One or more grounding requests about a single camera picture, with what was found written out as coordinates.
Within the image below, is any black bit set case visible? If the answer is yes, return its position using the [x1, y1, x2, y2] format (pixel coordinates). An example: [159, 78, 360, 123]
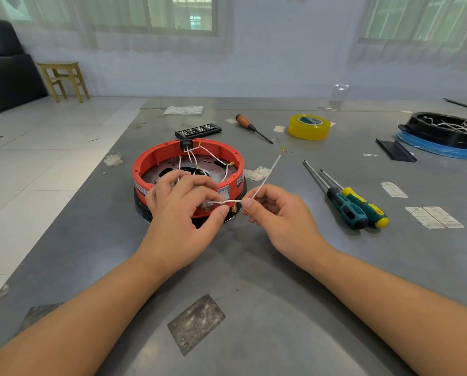
[174, 123, 223, 140]

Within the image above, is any red plastic ring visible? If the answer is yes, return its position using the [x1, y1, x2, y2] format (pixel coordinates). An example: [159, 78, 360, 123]
[132, 138, 246, 220]

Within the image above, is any black armchair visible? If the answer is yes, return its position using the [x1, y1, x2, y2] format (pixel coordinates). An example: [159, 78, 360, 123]
[0, 16, 49, 114]

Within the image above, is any black metal round plate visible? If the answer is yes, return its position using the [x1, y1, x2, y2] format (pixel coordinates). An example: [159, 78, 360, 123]
[134, 160, 248, 225]

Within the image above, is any wooden stool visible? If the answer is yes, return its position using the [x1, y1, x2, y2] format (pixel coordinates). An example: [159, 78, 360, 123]
[36, 61, 91, 104]

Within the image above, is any white torn tape patch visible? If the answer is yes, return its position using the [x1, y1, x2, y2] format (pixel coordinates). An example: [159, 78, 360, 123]
[244, 166, 273, 182]

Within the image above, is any person's right hand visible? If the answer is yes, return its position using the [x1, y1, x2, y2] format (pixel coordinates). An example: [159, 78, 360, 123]
[241, 183, 335, 274]

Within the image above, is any dark green black screwdriver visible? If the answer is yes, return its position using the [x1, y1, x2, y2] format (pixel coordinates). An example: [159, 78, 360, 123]
[303, 159, 370, 231]

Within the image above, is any white yellow wires bundle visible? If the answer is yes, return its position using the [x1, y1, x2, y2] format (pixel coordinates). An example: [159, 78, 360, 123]
[208, 147, 287, 214]

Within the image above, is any wooden handle screwdriver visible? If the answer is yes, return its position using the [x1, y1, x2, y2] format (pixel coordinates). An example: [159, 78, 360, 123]
[235, 114, 275, 145]

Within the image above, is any person's right forearm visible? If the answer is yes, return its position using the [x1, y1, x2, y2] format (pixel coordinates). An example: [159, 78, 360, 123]
[311, 246, 467, 376]

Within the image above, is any yellow tape roll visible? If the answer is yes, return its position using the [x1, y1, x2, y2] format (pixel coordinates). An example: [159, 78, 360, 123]
[288, 114, 331, 141]

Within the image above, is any black round housing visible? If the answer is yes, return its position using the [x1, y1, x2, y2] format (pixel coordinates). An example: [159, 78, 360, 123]
[397, 112, 467, 150]

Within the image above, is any green yellow handle screwdriver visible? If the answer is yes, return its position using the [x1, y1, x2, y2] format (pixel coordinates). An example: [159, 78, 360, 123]
[320, 169, 390, 230]

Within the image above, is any black flat plate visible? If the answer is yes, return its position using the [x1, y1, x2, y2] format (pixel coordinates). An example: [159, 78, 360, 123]
[376, 138, 418, 163]

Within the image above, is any white branched wires harness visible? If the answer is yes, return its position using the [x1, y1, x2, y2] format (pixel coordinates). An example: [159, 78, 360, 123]
[198, 142, 239, 183]

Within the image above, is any blue plastic ring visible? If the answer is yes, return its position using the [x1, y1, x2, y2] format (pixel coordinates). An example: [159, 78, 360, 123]
[396, 131, 467, 160]

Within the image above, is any person's left forearm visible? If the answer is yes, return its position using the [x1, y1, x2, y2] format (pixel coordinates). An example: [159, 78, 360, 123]
[0, 254, 163, 376]

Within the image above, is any person's left hand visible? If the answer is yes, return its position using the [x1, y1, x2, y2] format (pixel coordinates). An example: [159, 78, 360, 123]
[133, 170, 231, 277]

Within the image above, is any white label sticker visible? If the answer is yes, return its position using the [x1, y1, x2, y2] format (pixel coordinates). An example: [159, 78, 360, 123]
[423, 206, 464, 229]
[405, 207, 445, 230]
[380, 182, 408, 198]

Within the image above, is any thin black rod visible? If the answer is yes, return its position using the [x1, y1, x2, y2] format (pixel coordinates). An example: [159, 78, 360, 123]
[442, 98, 467, 113]

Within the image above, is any wide window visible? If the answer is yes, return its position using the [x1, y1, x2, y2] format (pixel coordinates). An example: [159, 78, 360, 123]
[0, 0, 219, 36]

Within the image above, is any white paper sheet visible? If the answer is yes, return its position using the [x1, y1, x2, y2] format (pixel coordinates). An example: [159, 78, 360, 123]
[163, 105, 205, 115]

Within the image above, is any narrow sheer curtain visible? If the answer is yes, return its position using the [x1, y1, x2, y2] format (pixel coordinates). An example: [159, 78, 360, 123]
[349, 0, 467, 69]

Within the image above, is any wide sheer curtain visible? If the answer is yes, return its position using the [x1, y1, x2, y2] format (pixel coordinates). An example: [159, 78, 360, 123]
[0, 0, 234, 53]

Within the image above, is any clear acrylic stand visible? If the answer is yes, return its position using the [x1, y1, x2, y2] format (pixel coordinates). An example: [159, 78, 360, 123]
[319, 84, 350, 111]

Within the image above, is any narrow window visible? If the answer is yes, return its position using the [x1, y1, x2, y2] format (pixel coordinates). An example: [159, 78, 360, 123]
[360, 0, 467, 43]

